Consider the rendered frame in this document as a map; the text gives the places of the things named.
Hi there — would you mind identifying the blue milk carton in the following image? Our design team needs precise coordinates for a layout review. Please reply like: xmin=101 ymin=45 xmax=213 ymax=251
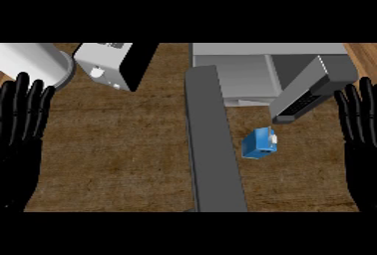
xmin=240 ymin=126 xmax=280 ymax=160

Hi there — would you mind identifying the grey microwave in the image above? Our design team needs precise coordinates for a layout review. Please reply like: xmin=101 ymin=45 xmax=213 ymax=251
xmin=188 ymin=43 xmax=360 ymax=126

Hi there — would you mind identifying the white round pot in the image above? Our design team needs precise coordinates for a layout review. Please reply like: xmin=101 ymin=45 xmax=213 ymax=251
xmin=0 ymin=43 xmax=77 ymax=92

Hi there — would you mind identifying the dark grey microwave door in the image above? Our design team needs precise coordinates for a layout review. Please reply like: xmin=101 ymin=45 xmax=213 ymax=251
xmin=184 ymin=65 xmax=249 ymax=213

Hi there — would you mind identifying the white toaster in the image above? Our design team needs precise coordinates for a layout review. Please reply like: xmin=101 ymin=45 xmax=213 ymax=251
xmin=73 ymin=43 xmax=162 ymax=93

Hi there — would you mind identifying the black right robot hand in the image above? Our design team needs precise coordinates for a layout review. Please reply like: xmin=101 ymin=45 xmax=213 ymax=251
xmin=333 ymin=76 xmax=377 ymax=213

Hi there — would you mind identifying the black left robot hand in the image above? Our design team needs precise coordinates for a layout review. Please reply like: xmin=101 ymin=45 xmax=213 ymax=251
xmin=0 ymin=72 xmax=58 ymax=213

